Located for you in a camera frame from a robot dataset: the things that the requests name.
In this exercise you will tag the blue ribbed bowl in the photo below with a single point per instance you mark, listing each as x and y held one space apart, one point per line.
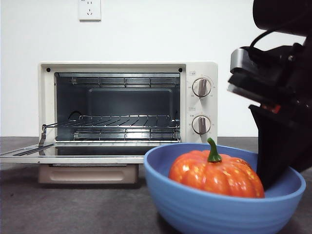
207 214

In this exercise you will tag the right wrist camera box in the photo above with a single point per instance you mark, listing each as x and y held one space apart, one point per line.
240 58

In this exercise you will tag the white wall socket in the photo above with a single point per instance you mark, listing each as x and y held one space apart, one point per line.
89 12

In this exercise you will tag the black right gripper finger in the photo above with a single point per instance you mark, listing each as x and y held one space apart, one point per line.
278 146
304 164

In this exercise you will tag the orange pumpkin green stem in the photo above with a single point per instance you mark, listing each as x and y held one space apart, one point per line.
214 175

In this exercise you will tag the white Toshiba toaster oven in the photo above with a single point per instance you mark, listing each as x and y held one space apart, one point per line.
207 70

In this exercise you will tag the beige oven knob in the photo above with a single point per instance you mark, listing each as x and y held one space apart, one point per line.
201 124
201 87

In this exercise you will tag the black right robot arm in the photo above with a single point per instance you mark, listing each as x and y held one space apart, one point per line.
280 14

